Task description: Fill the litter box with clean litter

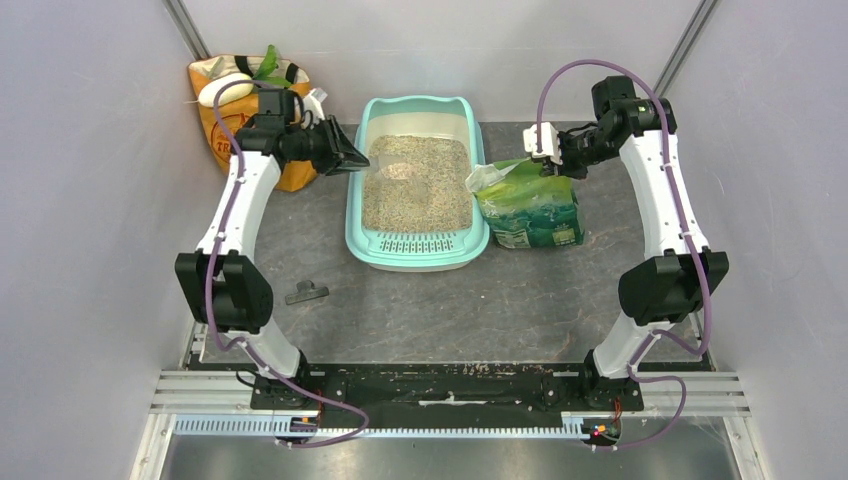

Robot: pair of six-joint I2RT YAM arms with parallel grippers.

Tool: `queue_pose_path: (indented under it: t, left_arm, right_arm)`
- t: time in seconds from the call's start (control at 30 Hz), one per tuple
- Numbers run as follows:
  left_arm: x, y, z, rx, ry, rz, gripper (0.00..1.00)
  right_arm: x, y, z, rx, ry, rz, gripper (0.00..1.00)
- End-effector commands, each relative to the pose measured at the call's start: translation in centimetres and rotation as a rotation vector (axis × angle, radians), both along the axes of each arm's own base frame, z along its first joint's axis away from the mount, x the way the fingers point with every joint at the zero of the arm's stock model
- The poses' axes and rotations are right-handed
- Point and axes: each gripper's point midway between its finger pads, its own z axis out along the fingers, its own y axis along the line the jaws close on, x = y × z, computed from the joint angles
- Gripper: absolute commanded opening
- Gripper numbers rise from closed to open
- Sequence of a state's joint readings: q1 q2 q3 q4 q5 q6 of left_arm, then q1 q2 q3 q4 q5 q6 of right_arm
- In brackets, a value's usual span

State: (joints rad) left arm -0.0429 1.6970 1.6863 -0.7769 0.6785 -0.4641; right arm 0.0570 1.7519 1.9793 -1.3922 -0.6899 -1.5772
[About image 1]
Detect black bag clip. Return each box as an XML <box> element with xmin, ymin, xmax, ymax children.
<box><xmin>285</xmin><ymin>280</ymin><xmax>329</xmax><ymax>305</ymax></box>

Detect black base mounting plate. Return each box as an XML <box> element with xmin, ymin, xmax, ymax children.
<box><xmin>250</xmin><ymin>362</ymin><xmax>644</xmax><ymax>429</ymax></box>

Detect beige cat litter pellets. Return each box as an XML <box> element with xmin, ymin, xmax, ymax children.
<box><xmin>362</xmin><ymin>135</ymin><xmax>473</xmax><ymax>234</ymax></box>

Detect green leafy vegetable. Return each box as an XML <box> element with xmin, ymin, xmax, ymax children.
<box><xmin>253</xmin><ymin>44</ymin><xmax>293</xmax><ymax>88</ymax></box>

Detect teal plastic litter box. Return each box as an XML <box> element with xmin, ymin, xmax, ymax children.
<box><xmin>345</xmin><ymin>95</ymin><xmax>490</xmax><ymax>272</ymax></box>

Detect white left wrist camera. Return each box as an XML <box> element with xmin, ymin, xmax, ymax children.
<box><xmin>303</xmin><ymin>88</ymin><xmax>327</xmax><ymax>125</ymax></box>

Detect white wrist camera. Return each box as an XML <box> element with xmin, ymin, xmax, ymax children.
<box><xmin>522</xmin><ymin>122</ymin><xmax>563</xmax><ymax>166</ymax></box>
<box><xmin>303</xmin><ymin>88</ymin><xmax>327</xmax><ymax>125</ymax></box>

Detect green litter bag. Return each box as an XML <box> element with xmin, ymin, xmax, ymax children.
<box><xmin>465</xmin><ymin>159</ymin><xmax>584</xmax><ymax>249</ymax></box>

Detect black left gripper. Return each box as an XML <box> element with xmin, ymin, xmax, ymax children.
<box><xmin>287</xmin><ymin>115</ymin><xmax>370</xmax><ymax>177</ymax></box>

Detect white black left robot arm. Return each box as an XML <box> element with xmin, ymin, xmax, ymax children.
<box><xmin>175</xmin><ymin>84</ymin><xmax>370</xmax><ymax>409</ymax></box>

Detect orange Trader Joe's paper bag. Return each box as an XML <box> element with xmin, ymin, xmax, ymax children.
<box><xmin>187</xmin><ymin>54</ymin><xmax>319</xmax><ymax>194</ymax></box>

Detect aluminium rail frame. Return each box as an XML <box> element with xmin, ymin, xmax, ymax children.
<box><xmin>131</xmin><ymin>371</ymin><xmax>770</xmax><ymax>479</ymax></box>

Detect white daikon radish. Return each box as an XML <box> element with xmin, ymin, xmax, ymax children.
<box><xmin>197</xmin><ymin>73</ymin><xmax>254</xmax><ymax>108</ymax></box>

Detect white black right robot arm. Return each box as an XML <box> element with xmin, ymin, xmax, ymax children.
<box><xmin>547</xmin><ymin>76</ymin><xmax>729</xmax><ymax>409</ymax></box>

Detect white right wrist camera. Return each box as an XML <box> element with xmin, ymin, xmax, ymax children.
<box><xmin>522</xmin><ymin>122</ymin><xmax>563</xmax><ymax>166</ymax></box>

